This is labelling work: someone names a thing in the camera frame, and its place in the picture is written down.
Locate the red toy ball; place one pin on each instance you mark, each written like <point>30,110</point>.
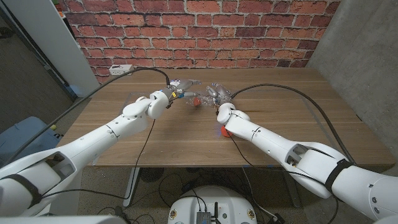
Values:
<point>224,132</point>

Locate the blue bin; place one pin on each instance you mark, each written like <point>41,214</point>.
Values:
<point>28,137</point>

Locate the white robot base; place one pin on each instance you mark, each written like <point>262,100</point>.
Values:
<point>230,205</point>

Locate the white table leg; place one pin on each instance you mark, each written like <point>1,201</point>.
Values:
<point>130,189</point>

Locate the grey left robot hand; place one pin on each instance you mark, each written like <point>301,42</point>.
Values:
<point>182,87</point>

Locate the white power outlet box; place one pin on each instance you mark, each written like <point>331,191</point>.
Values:
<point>120,70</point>

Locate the black floor power adapter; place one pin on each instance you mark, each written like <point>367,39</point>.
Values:
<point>276,218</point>

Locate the grey table leg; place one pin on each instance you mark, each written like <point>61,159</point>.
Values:
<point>290,189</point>

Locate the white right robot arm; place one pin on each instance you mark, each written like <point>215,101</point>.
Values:
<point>280,143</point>

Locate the clear plastic wrap sheet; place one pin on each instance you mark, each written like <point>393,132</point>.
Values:
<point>205,98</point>

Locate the white robot torso edge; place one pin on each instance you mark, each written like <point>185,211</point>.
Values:
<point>62,220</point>

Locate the black ribbed round disc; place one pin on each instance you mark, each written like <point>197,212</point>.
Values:
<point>152,175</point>

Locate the white pillar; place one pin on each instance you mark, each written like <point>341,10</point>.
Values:
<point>46,37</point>

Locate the red brick printed backdrop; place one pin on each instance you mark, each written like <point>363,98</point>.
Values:
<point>217,31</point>

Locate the yellow tennis ball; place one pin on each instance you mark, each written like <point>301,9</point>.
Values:
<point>53,127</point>

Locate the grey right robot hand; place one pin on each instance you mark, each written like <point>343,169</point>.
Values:
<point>220,93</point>

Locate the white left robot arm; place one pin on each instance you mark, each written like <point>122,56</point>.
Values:
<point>93,143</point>

